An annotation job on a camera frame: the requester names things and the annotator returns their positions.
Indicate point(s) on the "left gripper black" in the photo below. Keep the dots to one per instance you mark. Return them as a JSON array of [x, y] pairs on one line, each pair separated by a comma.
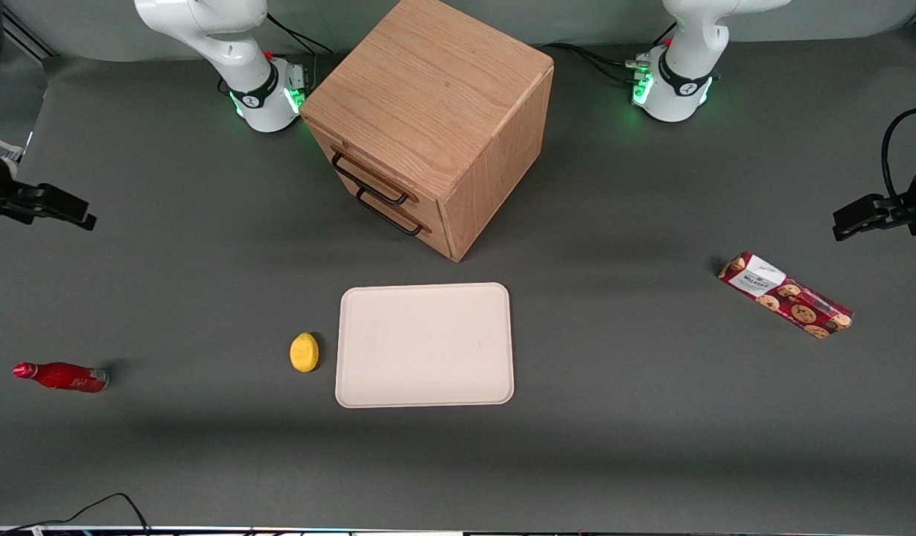
[[907, 206]]

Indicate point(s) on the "wooden drawer with recessed front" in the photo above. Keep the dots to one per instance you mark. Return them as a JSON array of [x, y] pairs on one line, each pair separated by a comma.
[[322, 144]]

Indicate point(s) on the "wooden drawer with plain front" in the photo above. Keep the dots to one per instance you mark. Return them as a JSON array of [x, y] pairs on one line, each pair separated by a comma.
[[437, 237]]

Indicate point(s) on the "oak wooden drawer cabinet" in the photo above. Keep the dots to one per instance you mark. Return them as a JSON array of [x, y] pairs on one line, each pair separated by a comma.
[[436, 82]]

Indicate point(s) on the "red tartan cookie box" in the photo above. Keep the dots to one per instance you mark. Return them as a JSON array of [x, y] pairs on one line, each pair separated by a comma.
[[789, 298]]

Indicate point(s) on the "red bottle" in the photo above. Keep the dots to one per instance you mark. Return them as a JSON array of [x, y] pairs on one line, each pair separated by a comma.
[[63, 377]]

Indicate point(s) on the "yellow lemon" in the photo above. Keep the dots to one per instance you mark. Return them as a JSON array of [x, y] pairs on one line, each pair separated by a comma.
[[304, 353]]

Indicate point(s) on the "cream rectangular plastic tray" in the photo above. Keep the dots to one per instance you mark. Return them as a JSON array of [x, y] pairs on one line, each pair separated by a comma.
[[424, 346]]

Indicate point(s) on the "aluminium frame profile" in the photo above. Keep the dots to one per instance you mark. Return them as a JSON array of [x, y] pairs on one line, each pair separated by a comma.
[[27, 36]]

